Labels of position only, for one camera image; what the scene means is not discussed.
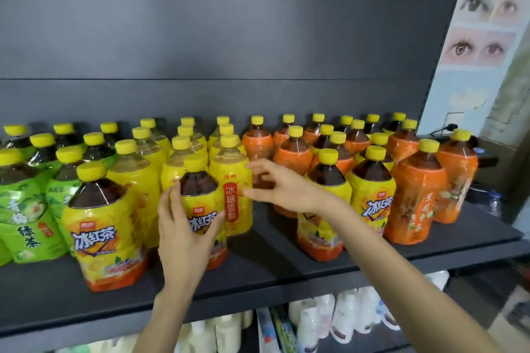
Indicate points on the person's left hand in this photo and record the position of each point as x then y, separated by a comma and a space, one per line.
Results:
180, 249

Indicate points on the person's right hand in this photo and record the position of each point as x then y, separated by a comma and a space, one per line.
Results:
298, 193

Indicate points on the person's left thumb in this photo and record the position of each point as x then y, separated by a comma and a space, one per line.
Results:
211, 226

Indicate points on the person's right thumb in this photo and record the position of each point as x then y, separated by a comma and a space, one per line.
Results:
263, 195

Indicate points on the yellow label black tea bottle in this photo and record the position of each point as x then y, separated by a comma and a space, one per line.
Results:
372, 195
323, 183
103, 237
201, 199
379, 139

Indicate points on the pale yellow pear drink bottle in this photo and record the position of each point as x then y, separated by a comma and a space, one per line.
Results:
230, 175

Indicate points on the person's right forearm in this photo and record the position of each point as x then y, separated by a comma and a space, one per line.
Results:
405, 286

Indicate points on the person's left forearm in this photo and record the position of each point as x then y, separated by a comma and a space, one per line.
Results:
165, 323

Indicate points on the group of pale yellow bottles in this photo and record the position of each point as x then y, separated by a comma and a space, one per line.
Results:
140, 183

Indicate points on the group of cream plastic bottles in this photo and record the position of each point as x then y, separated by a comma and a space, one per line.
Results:
219, 332

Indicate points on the colourful flat packets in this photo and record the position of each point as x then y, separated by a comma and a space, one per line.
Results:
275, 330

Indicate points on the group of white plastic bottles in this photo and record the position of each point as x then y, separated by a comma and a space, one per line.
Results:
348, 315

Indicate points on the group of orange label bottles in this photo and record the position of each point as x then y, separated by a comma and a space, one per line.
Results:
418, 195

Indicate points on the group of green label bottles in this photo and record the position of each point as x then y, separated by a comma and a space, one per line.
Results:
25, 216

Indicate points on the black round object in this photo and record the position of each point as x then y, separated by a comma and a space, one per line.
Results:
480, 193

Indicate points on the clear plastic wrapper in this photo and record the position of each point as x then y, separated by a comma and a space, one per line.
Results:
495, 203

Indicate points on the display board with eye pictures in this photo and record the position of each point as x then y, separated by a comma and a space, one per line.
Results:
476, 46

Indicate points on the cardboard box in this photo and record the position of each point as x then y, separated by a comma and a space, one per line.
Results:
511, 323

